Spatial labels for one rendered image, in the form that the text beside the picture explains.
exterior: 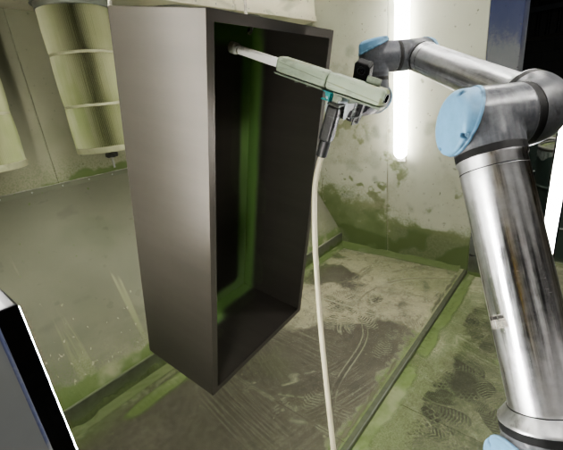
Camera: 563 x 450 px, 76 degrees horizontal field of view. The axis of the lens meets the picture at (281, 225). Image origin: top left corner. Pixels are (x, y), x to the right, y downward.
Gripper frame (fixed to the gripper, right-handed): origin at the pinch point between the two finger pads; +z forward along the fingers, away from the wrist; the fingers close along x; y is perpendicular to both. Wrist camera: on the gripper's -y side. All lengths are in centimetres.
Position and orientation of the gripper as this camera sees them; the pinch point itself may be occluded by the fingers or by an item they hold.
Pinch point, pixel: (336, 96)
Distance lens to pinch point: 96.2
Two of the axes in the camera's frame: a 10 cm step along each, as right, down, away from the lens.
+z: -5.3, 3.2, -7.8
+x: -8.1, -4.6, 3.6
